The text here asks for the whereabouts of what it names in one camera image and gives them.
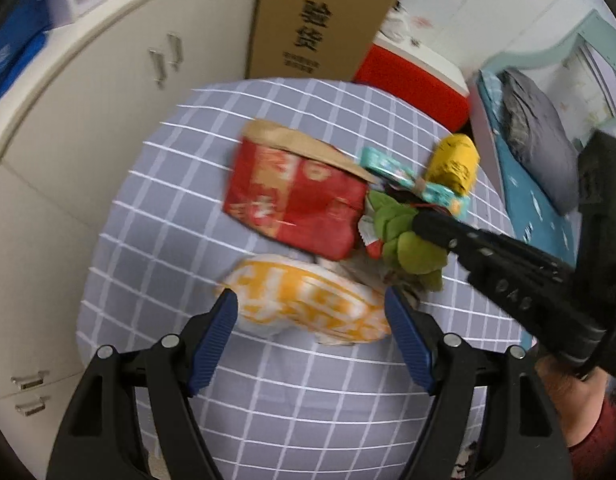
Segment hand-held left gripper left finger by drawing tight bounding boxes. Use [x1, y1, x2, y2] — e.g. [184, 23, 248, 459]
[47, 289, 239, 480]

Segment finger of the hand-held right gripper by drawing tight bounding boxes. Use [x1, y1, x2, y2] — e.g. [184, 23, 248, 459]
[412, 210, 577, 282]

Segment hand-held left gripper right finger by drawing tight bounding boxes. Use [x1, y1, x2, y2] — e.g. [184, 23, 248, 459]
[384, 286, 574, 480]

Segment green plush toy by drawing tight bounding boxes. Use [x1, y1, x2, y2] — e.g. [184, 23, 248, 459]
[360, 189, 449, 293]

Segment yellow packet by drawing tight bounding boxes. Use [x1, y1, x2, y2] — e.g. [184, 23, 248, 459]
[424, 132, 481, 197]

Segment teal snack packet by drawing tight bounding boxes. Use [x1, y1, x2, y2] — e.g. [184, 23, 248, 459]
[360, 146, 471, 222]

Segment orange and white plastic bag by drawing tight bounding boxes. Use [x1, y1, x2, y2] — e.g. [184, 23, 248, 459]
[214, 254, 393, 347]

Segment red snack bag brown edge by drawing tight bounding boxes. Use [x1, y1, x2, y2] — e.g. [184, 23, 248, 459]
[223, 119, 383, 262]

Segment person's right forearm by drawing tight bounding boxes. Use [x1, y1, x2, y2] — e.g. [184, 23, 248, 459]
[534, 345, 616, 480]

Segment small red and white wrapper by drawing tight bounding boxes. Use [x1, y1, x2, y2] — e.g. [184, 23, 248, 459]
[359, 214, 385, 258]

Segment teal patterned bedsheet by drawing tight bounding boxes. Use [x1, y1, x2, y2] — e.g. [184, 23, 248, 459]
[476, 69, 581, 267]

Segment teal bed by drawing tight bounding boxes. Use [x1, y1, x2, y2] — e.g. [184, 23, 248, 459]
[466, 9, 616, 213]

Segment grey duvet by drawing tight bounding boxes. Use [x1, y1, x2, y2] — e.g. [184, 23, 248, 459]
[500, 69, 582, 214]

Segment grey checked tablecloth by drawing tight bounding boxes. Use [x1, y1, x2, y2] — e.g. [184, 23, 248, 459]
[75, 77, 531, 480]

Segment red bench with white top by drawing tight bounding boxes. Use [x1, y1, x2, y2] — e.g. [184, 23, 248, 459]
[353, 35, 471, 134]

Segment large cardboard box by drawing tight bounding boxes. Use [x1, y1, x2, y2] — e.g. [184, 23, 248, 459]
[245, 0, 409, 83]

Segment cream cabinet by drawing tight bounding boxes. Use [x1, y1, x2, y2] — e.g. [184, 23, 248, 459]
[0, 0, 267, 441]

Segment blue box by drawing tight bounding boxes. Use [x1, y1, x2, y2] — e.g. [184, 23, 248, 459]
[0, 0, 55, 112]

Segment metal cabinet handle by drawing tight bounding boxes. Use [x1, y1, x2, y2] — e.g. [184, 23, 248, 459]
[147, 47, 167, 89]
[15, 397, 52, 417]
[166, 32, 183, 69]
[10, 370, 50, 391]

